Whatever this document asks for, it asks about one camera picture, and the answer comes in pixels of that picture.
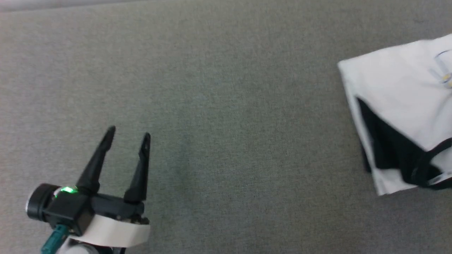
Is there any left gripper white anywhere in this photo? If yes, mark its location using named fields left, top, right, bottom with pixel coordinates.
left=69, top=126, right=151, bottom=248

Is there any white shirt with black sleeves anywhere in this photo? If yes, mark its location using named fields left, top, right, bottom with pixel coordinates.
left=337, top=34, right=452, bottom=196

